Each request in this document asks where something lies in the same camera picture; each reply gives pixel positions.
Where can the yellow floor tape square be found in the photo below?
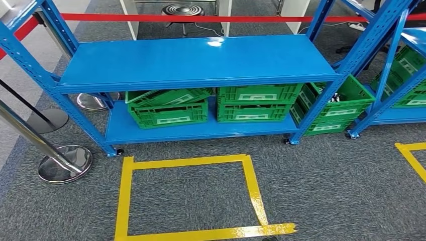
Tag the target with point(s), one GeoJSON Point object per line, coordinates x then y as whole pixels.
{"type": "Point", "coordinates": [124, 199]}

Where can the black rack caster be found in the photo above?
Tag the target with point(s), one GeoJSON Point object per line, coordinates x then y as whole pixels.
{"type": "Point", "coordinates": [287, 141]}
{"type": "Point", "coordinates": [352, 135]}
{"type": "Point", "coordinates": [119, 152]}

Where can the chrome stanchion post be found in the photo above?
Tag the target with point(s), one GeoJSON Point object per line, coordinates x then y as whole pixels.
{"type": "Point", "coordinates": [96, 102]}
{"type": "Point", "coordinates": [65, 164]}

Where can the white power strip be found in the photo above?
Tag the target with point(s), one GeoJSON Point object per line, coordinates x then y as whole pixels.
{"type": "Point", "coordinates": [356, 26]}

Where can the blue metal shelf rack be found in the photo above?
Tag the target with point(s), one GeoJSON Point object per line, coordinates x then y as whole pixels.
{"type": "Point", "coordinates": [199, 60]}
{"type": "Point", "coordinates": [392, 114]}

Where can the black round stool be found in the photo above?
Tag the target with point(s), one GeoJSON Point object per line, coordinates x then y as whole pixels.
{"type": "Point", "coordinates": [183, 10]}

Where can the black stanchion post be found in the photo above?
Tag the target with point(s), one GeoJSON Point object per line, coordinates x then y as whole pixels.
{"type": "Point", "coordinates": [50, 121]}

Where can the red barrier belt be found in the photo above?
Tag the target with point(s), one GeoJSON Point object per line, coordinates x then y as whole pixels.
{"type": "Point", "coordinates": [20, 33]}
{"type": "Point", "coordinates": [199, 18]}

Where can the white desk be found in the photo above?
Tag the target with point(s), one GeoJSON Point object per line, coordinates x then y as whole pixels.
{"type": "Point", "coordinates": [293, 13]}
{"type": "Point", "coordinates": [128, 20]}

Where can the small assorted parts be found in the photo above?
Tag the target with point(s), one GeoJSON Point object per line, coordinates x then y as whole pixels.
{"type": "Point", "coordinates": [333, 98]}

